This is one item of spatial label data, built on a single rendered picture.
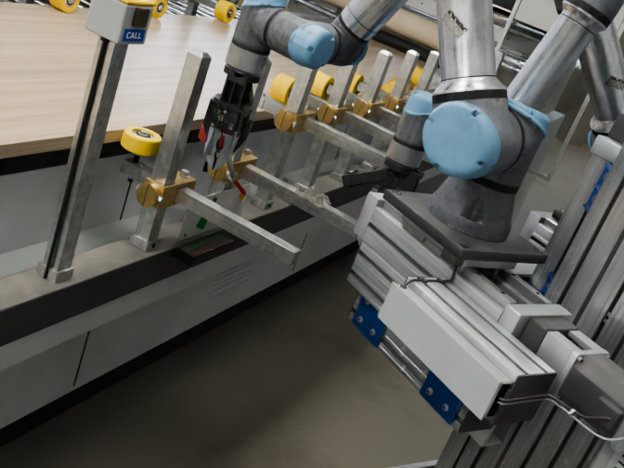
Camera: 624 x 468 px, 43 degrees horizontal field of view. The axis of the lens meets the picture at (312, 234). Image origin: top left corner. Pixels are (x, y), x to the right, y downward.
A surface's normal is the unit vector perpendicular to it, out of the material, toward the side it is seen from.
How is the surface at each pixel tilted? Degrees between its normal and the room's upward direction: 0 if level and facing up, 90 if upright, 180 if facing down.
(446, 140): 97
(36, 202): 90
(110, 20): 90
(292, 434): 0
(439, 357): 90
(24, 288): 0
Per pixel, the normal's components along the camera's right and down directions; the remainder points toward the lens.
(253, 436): 0.33, -0.87
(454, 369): -0.80, -0.06
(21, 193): 0.83, 0.45
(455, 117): -0.56, 0.25
